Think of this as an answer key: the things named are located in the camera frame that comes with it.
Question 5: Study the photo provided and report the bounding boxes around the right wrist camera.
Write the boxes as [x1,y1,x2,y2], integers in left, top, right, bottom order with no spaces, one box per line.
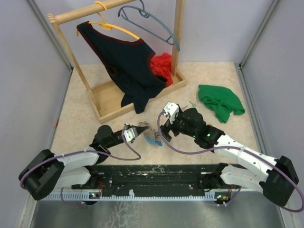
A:
[162,102,180,123]

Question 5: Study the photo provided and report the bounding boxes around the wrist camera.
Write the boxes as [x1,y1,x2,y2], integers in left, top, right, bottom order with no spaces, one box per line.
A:
[122,123,138,143]
[162,102,180,123]

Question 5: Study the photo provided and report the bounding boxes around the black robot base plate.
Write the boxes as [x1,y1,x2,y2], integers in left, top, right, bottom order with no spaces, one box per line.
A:
[72,164,238,197]

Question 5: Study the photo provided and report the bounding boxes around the wooden clothes rack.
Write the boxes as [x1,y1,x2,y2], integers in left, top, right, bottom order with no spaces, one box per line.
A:
[48,0,187,123]

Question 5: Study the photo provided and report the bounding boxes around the red cloth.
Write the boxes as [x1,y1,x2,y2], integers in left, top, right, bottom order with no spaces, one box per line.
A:
[151,53,173,87]

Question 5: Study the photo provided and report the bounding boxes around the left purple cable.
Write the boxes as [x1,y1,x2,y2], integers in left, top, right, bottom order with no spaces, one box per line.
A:
[19,128,142,208]

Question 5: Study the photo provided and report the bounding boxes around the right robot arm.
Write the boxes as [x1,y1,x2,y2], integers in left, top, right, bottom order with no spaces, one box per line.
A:
[157,103,304,208]

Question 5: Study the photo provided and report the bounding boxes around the key with green tag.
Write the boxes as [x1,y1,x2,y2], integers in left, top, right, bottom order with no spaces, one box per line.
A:
[189,101,197,108]

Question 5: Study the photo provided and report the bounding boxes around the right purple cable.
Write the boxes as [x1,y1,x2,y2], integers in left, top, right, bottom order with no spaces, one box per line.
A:
[157,111,304,212]

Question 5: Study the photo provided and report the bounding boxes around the yellow hanger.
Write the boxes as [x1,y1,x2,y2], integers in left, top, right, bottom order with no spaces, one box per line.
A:
[76,1,140,40]

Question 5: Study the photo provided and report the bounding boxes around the blue-grey hanger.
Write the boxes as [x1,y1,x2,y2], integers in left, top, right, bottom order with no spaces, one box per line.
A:
[117,0,180,52]

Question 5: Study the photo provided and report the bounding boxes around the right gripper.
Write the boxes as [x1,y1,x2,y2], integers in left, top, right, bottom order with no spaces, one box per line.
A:
[159,110,197,142]

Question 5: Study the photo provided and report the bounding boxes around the navy tank top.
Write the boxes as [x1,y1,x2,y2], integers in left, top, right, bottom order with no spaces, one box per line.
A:
[76,22,167,114]

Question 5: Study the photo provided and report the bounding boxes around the purple cable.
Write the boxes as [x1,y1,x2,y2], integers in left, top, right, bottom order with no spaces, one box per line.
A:
[157,111,304,212]
[19,128,142,208]

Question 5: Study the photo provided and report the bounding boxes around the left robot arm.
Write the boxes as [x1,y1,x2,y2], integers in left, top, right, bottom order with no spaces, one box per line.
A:
[19,124,148,200]

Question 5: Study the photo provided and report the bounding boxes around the green cloth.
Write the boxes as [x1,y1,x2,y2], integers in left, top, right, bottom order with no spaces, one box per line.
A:
[198,85,245,124]

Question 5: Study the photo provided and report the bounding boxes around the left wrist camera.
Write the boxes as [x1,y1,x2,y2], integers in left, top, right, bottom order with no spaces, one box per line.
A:
[122,123,138,143]

